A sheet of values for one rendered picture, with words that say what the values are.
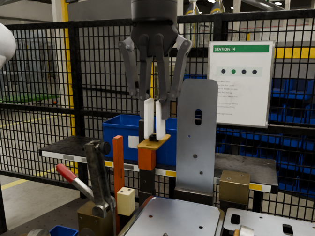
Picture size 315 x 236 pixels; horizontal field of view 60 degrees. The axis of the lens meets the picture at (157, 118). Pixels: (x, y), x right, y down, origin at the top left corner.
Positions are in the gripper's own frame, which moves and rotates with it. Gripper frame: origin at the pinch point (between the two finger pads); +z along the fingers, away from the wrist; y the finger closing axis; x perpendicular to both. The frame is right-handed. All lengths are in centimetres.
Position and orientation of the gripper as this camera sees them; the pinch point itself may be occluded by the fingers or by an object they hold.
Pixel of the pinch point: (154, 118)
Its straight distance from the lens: 49.3
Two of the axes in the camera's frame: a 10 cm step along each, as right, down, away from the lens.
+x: 3.5, -2.2, 9.1
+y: 9.4, 0.8, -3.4
